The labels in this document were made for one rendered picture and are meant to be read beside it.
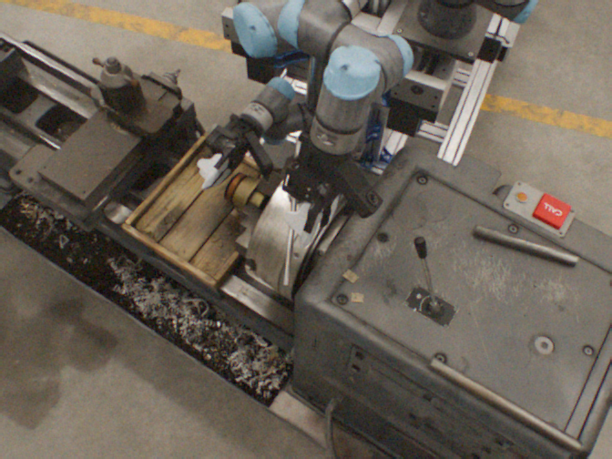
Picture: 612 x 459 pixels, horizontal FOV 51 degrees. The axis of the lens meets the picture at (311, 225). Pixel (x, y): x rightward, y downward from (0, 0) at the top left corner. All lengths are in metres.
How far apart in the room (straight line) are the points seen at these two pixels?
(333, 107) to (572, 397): 0.66
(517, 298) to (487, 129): 1.89
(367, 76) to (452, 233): 0.48
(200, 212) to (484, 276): 0.79
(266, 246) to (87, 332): 1.40
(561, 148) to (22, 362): 2.43
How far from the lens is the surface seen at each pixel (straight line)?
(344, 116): 0.95
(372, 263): 1.24
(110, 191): 1.76
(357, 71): 0.92
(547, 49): 3.52
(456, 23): 1.72
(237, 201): 1.49
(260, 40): 1.38
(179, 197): 1.76
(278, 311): 1.61
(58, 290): 2.73
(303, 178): 1.04
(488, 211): 1.35
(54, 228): 2.21
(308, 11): 1.07
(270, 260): 1.35
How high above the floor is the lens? 2.38
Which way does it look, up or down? 62 degrees down
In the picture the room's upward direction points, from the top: 3 degrees clockwise
